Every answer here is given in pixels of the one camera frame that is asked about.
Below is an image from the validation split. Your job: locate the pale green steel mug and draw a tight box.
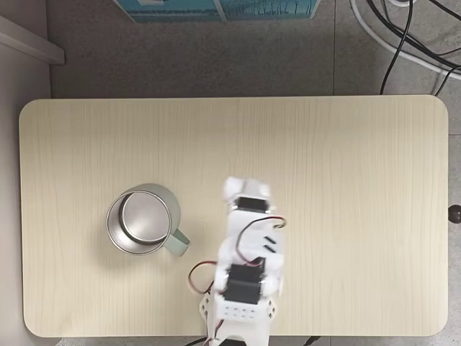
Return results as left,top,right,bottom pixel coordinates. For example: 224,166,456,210
105,183,192,258

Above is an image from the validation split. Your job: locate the blue printed box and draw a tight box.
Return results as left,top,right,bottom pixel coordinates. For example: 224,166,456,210
114,0,322,24

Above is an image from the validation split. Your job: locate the white shelf board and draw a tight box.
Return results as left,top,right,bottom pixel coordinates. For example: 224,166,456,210
0,14,66,66

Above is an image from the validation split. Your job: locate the red black servo wire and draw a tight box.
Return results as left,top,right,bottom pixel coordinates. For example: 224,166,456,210
188,259,218,296
236,215,290,268

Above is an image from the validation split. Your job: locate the black floor cable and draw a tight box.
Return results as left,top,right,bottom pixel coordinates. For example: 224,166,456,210
366,0,461,68
380,0,414,96
430,0,461,23

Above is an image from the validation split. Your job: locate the thick white cable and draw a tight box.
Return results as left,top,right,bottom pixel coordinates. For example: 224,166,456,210
349,0,461,81

